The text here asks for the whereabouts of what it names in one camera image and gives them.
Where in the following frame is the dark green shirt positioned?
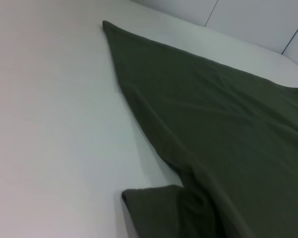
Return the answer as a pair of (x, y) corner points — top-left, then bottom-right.
(101, 20), (298, 238)

